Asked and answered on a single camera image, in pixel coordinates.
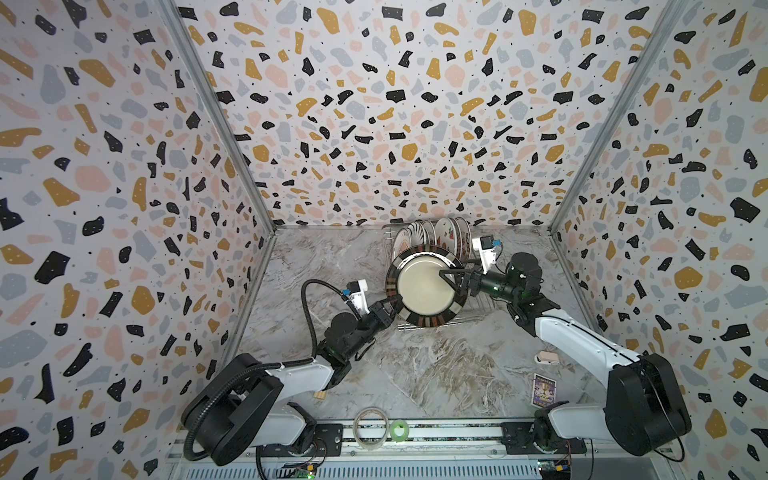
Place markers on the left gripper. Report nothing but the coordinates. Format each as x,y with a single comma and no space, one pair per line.
378,317

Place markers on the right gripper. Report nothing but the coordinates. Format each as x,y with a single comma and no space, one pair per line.
474,281

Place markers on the dark mosaic rim plate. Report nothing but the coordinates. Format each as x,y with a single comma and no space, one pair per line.
427,297

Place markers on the blue striped white plate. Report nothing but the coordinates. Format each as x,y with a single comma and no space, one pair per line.
418,237

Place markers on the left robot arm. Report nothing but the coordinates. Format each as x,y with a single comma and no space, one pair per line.
249,403

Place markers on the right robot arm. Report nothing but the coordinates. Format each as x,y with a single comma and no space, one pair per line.
644,407

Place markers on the watermelon blue rim plate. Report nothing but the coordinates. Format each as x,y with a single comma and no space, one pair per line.
461,238

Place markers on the orange sunburst plate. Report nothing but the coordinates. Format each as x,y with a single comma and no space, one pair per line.
430,233
402,241

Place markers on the orange sunburst plate front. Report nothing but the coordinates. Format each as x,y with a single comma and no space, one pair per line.
402,241

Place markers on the pink small object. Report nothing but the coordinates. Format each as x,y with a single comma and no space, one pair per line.
547,358

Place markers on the clear tape roll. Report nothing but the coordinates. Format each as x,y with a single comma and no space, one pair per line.
370,428

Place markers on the green tape roll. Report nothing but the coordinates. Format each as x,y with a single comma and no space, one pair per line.
399,430

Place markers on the colourful card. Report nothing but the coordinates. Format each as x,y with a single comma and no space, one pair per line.
544,391

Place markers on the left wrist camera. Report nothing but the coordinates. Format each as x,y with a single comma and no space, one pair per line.
356,292

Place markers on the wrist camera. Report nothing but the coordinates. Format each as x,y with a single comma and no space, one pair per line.
485,248
356,292

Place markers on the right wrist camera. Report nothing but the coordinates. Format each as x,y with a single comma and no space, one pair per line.
485,248

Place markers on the wire dish rack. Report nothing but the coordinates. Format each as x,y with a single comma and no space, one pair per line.
475,309

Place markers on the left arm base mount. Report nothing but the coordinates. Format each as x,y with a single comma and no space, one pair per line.
320,440

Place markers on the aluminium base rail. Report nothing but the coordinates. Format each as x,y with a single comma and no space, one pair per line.
472,449

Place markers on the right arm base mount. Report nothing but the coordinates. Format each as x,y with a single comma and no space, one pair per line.
537,437

